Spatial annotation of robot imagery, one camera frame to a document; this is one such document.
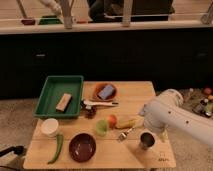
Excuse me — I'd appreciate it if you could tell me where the dark metal cup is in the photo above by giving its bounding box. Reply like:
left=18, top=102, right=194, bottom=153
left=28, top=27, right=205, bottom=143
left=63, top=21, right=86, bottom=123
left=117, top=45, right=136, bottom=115
left=140, top=132, right=155, bottom=150

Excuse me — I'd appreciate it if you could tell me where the green chili pepper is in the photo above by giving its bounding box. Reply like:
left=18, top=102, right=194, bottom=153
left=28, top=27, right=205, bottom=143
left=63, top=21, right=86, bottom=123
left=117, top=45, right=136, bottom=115
left=47, top=134, right=64, bottom=164

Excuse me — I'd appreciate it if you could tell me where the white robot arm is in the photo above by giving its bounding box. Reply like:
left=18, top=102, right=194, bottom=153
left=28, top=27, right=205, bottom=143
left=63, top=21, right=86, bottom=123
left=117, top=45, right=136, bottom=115
left=139, top=89, right=213, bottom=148

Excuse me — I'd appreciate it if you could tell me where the white paper cup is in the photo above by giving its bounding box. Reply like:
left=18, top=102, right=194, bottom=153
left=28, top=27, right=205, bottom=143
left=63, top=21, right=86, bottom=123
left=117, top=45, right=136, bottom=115
left=41, top=118, right=59, bottom=137

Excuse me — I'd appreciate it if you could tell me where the green plastic cup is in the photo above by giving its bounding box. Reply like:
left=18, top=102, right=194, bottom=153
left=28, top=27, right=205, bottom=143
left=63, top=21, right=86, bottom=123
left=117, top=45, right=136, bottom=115
left=95, top=120, right=109, bottom=136

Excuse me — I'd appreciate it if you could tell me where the green plastic tray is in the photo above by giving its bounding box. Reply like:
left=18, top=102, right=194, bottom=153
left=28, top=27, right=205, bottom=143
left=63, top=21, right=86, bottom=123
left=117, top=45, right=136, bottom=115
left=34, top=75, right=84, bottom=119

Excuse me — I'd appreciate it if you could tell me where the yellow banana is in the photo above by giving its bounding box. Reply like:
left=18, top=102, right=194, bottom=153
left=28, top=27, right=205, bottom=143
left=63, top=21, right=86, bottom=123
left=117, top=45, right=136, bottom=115
left=115, top=117, right=143, bottom=129

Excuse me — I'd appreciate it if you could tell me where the dark red bowl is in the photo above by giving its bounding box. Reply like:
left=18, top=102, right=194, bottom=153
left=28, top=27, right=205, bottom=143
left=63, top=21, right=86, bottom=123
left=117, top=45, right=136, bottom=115
left=69, top=133, right=96, bottom=163

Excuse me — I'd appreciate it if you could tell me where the wooden block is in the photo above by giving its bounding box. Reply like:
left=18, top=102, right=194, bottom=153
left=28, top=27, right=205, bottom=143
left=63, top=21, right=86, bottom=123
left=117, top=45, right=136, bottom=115
left=56, top=93, right=72, bottom=112

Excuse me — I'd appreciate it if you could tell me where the metal fork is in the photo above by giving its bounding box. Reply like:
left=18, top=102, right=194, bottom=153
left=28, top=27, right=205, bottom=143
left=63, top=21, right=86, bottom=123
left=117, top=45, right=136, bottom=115
left=117, top=127, right=136, bottom=142

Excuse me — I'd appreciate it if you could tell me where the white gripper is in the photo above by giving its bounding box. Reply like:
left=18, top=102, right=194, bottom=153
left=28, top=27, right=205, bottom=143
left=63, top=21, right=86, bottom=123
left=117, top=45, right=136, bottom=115
left=144, top=118, right=168, bottom=142

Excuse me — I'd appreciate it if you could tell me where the orange peach fruit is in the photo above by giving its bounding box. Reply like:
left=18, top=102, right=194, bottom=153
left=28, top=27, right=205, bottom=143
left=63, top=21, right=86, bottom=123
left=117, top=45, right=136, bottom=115
left=107, top=115, right=117, bottom=128

